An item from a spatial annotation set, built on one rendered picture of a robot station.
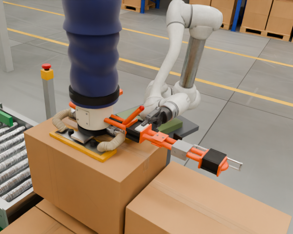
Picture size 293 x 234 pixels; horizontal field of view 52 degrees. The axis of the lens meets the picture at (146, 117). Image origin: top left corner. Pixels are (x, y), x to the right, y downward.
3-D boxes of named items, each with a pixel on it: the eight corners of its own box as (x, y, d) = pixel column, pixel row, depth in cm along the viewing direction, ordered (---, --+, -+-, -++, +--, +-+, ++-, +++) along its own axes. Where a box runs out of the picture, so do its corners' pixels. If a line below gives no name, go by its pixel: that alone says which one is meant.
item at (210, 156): (197, 168, 116) (199, 158, 114) (205, 158, 122) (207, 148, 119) (217, 177, 112) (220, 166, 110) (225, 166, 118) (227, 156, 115)
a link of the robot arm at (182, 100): (183, 116, 148) (163, 122, 157) (196, 105, 160) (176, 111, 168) (174, 96, 146) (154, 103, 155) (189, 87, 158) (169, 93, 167)
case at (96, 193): (33, 191, 168) (23, 131, 148) (83, 156, 198) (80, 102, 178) (118, 246, 142) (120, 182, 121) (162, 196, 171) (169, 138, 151)
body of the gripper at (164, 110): (172, 108, 143) (163, 116, 136) (170, 124, 147) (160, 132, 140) (159, 103, 146) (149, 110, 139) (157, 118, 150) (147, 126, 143)
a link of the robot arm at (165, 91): (142, 103, 227) (145, 75, 216) (166, 104, 229) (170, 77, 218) (143, 113, 213) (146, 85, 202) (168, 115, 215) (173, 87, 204)
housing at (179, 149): (169, 155, 123) (170, 146, 121) (177, 147, 128) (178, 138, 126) (184, 161, 120) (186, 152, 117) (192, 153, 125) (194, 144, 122)
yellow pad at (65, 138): (49, 135, 147) (48, 127, 144) (64, 127, 154) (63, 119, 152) (103, 163, 131) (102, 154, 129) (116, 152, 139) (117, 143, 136)
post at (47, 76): (51, 170, 282) (40, 69, 231) (56, 166, 287) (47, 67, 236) (56, 172, 279) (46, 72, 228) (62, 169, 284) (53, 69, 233)
